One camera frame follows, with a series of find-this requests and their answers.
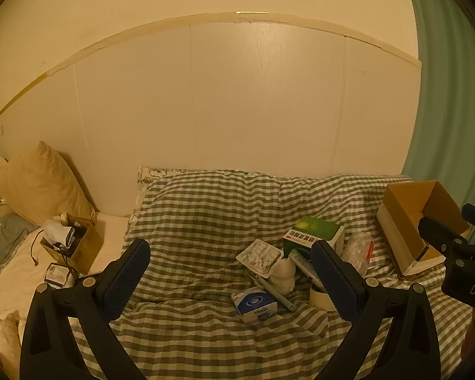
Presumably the patterned white pillow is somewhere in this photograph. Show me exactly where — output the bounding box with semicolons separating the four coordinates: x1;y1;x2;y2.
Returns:
136;165;180;191

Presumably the long grey striped package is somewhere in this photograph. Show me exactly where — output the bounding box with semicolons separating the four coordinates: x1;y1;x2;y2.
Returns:
289;247;326;293

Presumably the grey pen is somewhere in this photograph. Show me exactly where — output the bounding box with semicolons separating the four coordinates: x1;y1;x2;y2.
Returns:
244;271;297;312

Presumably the checkered blanket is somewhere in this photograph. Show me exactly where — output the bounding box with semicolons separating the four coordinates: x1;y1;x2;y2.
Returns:
69;170;475;380

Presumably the small dark and white box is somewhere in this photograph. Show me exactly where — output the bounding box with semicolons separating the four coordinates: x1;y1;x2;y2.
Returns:
45;263;77;289

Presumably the white fluffy cloth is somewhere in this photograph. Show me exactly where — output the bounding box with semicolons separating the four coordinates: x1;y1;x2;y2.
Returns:
0;312;23;367

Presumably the blue and white tissue pack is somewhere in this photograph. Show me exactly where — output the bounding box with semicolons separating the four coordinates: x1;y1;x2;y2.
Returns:
231;290;279;324

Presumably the beige tape strip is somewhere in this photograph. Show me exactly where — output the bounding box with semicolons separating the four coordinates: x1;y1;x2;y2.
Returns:
0;11;422;128

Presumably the white bed sheet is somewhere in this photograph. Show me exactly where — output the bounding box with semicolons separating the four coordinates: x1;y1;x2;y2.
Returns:
0;213;132;367

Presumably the person's right hand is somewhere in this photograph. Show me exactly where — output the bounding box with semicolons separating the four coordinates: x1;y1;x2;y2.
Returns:
460;308;475;367

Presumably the white tissue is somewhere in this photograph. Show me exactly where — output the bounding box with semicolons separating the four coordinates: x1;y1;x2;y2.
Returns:
269;257;298;296

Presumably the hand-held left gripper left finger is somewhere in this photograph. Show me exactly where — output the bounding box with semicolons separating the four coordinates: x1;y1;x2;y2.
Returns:
19;238;151;380

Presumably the white plastic blister tray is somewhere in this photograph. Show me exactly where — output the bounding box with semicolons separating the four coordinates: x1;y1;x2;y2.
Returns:
236;239;284;279

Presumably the teal curtain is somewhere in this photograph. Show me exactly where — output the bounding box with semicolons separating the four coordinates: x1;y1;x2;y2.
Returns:
402;0;475;247

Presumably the thin dark cable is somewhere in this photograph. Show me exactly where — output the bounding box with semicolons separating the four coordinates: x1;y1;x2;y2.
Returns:
29;230;45;267

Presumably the large cardboard box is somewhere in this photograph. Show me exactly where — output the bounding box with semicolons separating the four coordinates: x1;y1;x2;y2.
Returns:
376;180;472;280

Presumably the clear plastic bottle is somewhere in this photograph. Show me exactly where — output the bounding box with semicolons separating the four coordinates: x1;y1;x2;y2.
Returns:
341;231;375;278

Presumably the green and white medicine box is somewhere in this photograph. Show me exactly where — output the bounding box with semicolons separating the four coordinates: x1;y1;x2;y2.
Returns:
282;216;346;261

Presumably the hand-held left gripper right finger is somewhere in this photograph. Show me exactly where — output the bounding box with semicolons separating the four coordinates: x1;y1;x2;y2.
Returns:
311;241;444;380

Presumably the grey-blue cloth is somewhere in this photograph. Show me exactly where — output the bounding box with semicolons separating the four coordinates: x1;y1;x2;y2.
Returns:
0;212;41;298

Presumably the beige pillow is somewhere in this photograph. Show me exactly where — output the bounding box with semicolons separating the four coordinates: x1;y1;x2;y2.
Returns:
6;140;98;225

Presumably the roll of beige tape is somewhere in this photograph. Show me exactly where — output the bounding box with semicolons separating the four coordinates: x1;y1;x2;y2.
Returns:
309;283;337;312

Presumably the small cardboard box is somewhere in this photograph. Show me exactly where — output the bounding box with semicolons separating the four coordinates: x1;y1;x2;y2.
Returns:
40;214;104;276

